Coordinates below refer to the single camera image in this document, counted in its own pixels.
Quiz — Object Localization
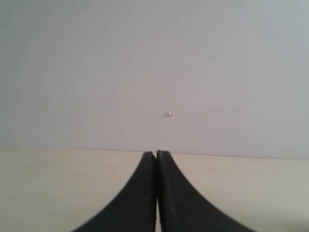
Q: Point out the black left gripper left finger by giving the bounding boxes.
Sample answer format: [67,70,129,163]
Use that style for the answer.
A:
[75,151,157,232]

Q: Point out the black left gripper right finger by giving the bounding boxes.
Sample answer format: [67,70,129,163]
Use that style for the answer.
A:
[156,150,251,232]

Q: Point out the white wall plug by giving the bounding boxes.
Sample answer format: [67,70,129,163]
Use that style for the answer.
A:
[165,111,174,117]

